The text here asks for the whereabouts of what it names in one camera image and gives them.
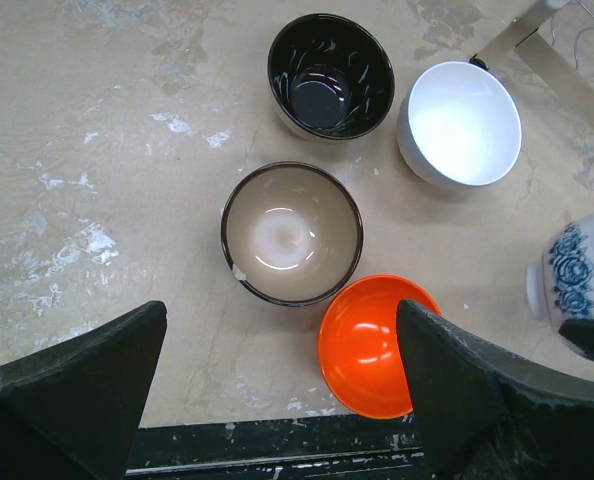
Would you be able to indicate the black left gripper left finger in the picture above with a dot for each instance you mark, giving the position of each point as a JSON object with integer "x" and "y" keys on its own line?
{"x": 71, "y": 411}

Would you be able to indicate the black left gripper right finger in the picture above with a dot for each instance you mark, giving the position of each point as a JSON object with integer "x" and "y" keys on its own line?
{"x": 484, "y": 412}

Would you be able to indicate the blue floral white bowl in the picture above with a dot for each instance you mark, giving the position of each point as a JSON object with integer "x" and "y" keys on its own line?
{"x": 560, "y": 285}

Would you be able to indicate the stainless steel dish rack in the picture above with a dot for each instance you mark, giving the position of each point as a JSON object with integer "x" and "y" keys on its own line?
{"x": 555, "y": 39}

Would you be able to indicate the orange bowl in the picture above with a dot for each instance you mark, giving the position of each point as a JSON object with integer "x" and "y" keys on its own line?
{"x": 358, "y": 351}

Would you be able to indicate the beige bowl with dark rim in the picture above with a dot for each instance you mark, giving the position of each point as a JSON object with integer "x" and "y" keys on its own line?
{"x": 291, "y": 234}

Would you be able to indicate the black glossy bowl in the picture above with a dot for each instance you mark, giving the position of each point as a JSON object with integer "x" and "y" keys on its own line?
{"x": 330, "y": 78}

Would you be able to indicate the black table edge rail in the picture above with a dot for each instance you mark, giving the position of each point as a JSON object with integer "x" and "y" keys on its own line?
{"x": 325, "y": 447}

